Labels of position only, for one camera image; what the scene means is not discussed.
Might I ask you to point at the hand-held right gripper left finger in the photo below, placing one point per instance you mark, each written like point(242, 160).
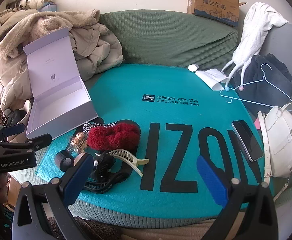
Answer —
point(82, 172)

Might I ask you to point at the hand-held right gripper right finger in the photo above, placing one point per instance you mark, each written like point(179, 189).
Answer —
point(211, 177)

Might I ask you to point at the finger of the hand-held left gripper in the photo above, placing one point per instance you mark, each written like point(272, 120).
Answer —
point(13, 129)
point(38, 141)

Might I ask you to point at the pink round compact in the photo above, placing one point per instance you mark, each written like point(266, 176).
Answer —
point(79, 158)

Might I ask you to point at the black round hair accessory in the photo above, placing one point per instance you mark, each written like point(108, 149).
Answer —
point(68, 166)

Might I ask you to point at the small black hair claw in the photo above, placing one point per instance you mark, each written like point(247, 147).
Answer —
point(103, 167)

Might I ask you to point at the large black hair claw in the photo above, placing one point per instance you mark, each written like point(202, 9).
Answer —
point(108, 183)

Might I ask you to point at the gold bear hair clip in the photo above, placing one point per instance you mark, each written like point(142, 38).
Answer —
point(77, 141)

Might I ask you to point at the white gift box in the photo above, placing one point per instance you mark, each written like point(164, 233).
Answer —
point(58, 110)

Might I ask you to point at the beige hair claw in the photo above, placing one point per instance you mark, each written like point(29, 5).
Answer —
point(122, 153)

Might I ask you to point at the white shoe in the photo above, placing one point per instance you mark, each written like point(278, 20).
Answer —
point(25, 112)

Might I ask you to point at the teal bubble mailer mat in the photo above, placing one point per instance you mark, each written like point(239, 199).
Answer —
point(173, 155)

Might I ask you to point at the black white checkered scrunchie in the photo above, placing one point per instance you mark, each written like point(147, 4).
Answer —
point(88, 127)

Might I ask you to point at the red fluffy scrunchie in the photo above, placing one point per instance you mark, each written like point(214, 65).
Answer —
point(110, 136)

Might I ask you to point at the smartphone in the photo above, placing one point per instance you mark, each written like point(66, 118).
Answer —
point(247, 140)

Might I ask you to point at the dark brown fleece cloth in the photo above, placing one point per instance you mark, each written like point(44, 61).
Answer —
point(85, 230)

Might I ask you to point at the white leather backpack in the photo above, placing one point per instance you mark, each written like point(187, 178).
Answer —
point(281, 142)

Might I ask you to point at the white folded cloth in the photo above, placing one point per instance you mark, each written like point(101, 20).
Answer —
point(211, 77)

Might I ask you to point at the cream fleece coat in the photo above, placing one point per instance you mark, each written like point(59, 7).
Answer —
point(43, 25)

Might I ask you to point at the white oval case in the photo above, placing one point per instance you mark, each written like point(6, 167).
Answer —
point(193, 68)

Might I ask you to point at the beige down jacket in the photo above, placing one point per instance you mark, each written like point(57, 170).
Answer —
point(98, 45)

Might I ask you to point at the dark denim garment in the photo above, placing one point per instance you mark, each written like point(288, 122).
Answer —
point(273, 80)

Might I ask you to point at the green sofa cover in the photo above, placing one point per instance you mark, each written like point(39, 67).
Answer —
point(161, 37)

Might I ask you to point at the grey cushion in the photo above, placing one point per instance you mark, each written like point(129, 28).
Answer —
point(283, 42)

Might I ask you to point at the white garment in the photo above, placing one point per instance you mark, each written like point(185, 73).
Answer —
point(258, 25)

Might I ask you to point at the cardboard box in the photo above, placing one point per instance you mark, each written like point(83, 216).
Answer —
point(216, 7)

